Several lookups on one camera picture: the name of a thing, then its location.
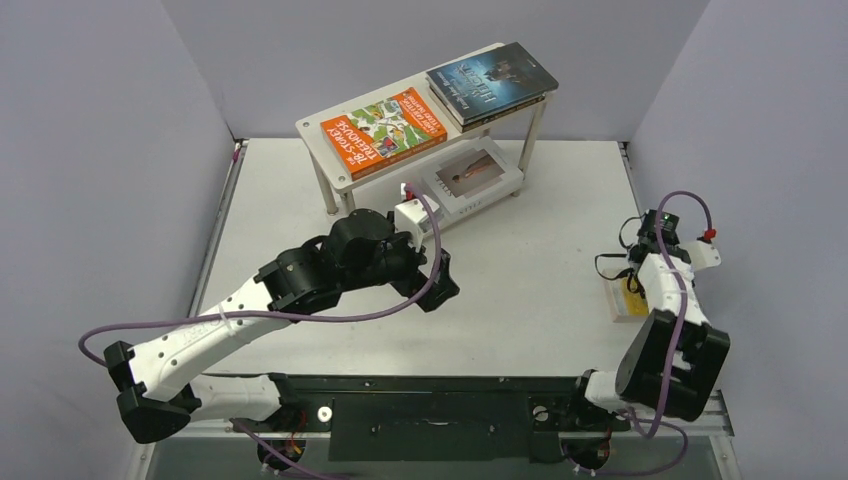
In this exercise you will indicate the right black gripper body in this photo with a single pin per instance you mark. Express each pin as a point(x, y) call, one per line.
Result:
point(636, 277)

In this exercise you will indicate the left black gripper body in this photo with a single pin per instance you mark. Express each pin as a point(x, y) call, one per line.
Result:
point(399, 259)

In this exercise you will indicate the yellow red paperback book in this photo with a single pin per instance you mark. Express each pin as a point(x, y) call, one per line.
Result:
point(625, 299)

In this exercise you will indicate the white style magazine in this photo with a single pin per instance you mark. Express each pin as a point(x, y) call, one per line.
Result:
point(469, 177)

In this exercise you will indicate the orange 78-storey treehouse book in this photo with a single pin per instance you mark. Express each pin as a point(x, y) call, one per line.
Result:
point(376, 136)

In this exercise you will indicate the dark blue paperback book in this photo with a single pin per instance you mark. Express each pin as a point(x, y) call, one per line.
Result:
point(506, 70)

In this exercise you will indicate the black blue treehouse book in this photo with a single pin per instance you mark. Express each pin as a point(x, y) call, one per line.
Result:
point(470, 112)

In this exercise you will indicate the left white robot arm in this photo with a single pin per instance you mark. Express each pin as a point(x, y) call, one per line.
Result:
point(163, 384)

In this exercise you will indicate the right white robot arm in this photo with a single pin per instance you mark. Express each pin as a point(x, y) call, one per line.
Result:
point(675, 359)

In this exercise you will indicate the white two-tier shelf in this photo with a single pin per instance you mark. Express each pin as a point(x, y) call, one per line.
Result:
point(516, 135)

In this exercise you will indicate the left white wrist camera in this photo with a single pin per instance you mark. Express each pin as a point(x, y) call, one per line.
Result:
point(410, 215)

